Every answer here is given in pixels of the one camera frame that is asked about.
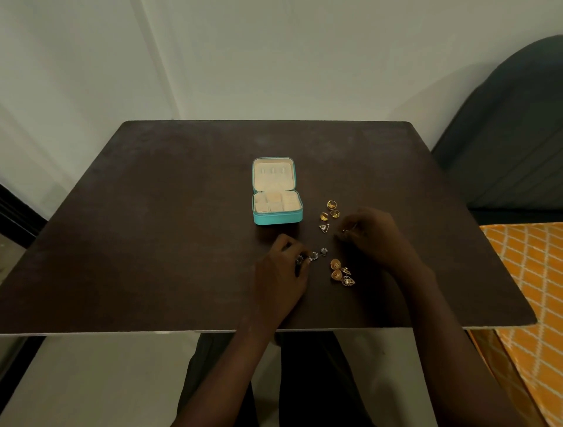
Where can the person's left hand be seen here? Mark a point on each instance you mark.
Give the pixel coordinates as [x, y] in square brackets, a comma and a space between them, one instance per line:
[279, 281]

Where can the person's right hand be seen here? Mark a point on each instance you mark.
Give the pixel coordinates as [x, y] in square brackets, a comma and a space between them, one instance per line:
[382, 239]

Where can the pile of small jewellery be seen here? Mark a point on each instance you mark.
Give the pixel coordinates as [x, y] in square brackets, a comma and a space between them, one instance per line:
[313, 255]

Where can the teal jewellery box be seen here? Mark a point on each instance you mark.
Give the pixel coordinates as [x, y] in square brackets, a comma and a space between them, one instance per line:
[277, 217]

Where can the person's left forearm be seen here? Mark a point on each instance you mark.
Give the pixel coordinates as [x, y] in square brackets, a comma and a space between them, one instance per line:
[224, 378]

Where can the person's right forearm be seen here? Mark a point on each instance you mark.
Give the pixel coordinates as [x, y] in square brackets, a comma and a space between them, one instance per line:
[457, 360]

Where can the person's right leg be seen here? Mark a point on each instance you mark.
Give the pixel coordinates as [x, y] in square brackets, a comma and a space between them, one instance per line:
[321, 382]

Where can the person's leg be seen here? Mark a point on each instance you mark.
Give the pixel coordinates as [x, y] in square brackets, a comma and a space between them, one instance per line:
[321, 382]
[198, 378]

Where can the person's left leg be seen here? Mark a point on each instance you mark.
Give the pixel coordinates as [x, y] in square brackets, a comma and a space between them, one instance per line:
[198, 378]

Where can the orange patterned cloth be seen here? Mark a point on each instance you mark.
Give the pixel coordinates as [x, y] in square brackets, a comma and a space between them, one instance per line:
[532, 290]

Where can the black door frame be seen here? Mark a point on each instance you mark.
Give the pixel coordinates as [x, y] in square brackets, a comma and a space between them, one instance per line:
[19, 215]

